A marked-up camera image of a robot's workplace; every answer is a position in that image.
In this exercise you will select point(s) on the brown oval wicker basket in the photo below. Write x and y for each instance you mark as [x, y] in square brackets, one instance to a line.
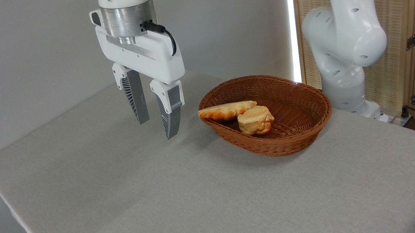
[299, 123]

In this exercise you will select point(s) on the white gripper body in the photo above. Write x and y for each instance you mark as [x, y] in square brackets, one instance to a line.
[153, 56]

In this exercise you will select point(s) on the long golden bread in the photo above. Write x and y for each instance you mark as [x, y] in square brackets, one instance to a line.
[225, 111]

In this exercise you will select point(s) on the grey tablecloth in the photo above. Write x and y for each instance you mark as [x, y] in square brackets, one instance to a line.
[221, 209]

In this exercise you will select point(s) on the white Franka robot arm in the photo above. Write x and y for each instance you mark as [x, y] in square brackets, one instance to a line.
[346, 30]

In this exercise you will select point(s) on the round golden bread roll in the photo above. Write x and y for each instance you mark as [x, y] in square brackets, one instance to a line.
[255, 121]

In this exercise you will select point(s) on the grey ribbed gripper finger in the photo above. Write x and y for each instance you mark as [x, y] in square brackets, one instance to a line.
[139, 100]
[172, 111]

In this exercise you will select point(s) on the white power strip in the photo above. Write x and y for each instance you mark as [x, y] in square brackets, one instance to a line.
[397, 119]

